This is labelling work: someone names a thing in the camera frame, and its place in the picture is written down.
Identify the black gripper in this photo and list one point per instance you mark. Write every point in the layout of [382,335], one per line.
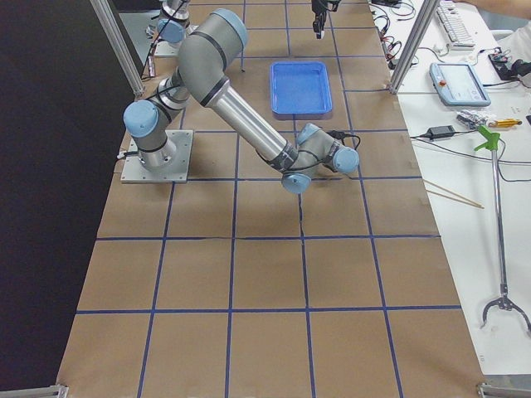
[319,17]

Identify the blue plastic tray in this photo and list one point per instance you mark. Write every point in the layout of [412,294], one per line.
[300,89]

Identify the white keyboard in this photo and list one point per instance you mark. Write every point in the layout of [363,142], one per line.
[453,28]

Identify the teach pendant tablet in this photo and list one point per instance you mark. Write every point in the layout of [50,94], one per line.
[457,84]

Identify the black power adapter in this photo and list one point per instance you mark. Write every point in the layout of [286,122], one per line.
[440,132]

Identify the wooden chopsticks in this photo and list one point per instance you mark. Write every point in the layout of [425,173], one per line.
[446,193]

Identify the yellow tool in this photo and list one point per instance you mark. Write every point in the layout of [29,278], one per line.
[504,123]

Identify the aluminium frame post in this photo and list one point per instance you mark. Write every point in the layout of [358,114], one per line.
[418,31]

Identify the green handled reacher grabber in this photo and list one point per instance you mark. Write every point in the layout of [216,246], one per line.
[503,302]

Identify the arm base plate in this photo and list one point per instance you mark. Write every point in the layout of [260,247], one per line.
[168,164]

